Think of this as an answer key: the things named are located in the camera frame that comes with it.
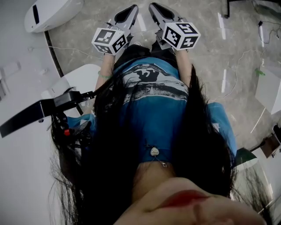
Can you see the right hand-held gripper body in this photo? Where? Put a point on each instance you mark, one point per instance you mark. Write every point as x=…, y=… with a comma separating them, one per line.
x=175, y=35

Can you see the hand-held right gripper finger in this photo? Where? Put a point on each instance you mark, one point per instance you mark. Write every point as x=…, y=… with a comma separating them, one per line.
x=157, y=16
x=170, y=14

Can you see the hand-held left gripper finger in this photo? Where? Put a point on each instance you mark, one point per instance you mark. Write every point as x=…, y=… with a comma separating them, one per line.
x=119, y=14
x=132, y=18

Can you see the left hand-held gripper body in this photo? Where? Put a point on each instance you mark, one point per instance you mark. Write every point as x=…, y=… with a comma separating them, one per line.
x=107, y=37

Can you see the white box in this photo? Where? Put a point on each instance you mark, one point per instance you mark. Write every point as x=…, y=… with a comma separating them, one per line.
x=81, y=79

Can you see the person's left forearm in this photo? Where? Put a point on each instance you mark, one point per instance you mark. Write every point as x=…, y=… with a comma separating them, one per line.
x=107, y=66

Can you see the person's right forearm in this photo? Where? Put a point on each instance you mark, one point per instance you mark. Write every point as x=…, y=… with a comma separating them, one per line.
x=184, y=66

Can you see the person's black trousers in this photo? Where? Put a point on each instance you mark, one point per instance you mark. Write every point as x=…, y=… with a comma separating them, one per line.
x=136, y=52

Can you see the white rounded device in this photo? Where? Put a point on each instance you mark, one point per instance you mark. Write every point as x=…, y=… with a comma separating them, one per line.
x=55, y=13

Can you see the black metal floor stand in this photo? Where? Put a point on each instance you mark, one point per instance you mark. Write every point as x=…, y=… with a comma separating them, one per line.
x=228, y=8

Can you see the person's blue printed shirt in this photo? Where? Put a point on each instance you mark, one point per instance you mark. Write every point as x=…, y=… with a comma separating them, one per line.
x=153, y=114

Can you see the small green object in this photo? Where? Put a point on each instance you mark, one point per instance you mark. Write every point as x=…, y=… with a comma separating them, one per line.
x=259, y=72

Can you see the red round button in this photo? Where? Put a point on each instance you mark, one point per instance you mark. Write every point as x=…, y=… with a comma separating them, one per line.
x=67, y=132

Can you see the white cabinet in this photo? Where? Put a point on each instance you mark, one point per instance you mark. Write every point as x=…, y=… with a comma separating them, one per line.
x=269, y=90

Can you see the dark green round object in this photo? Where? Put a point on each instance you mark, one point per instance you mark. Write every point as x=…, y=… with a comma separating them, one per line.
x=244, y=157

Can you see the person's face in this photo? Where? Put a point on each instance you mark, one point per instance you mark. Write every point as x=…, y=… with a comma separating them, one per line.
x=186, y=211

